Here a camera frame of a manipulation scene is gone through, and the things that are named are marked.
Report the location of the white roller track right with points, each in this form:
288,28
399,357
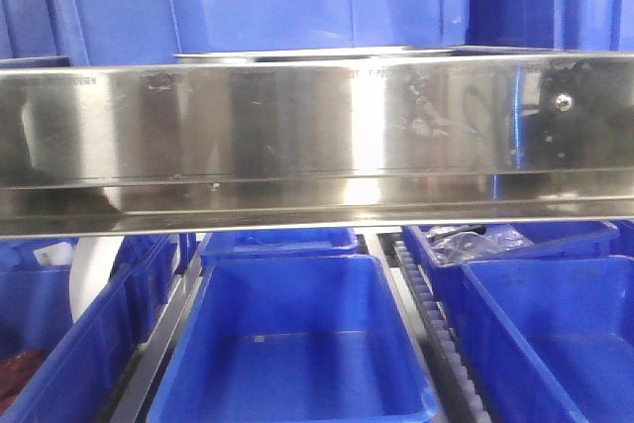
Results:
456,388

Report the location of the blue bin centre front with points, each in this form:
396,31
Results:
295,340

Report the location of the metal divider rail left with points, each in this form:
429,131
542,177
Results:
150,362

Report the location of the blue bin right rear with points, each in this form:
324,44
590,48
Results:
552,240

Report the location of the upper blue bin left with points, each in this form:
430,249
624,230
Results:
41,29

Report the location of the clear plastic bags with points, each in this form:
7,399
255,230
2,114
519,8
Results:
454,244

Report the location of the stainless steel shelf front rail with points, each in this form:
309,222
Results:
238,143

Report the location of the blue bin left front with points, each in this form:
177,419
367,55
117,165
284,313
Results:
55,368

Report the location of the blue bin centre rear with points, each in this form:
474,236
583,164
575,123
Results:
281,243

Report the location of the blue bin right front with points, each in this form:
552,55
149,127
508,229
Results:
552,341

